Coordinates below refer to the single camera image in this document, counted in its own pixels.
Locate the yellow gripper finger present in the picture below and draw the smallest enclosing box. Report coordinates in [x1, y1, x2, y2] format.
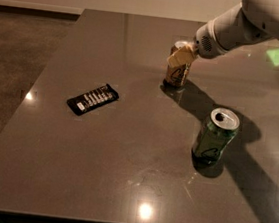
[173, 45, 197, 63]
[167, 54, 185, 68]

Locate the orange soda can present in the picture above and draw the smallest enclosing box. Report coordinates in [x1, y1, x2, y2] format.
[164, 40, 191, 89]

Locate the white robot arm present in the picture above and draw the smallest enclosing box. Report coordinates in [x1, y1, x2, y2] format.
[167, 0, 279, 67]

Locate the green soda can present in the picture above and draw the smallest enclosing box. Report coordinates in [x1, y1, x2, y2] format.
[192, 107, 240, 165]

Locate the black candy bar wrapper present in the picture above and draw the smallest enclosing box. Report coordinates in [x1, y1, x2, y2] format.
[67, 84, 119, 116]

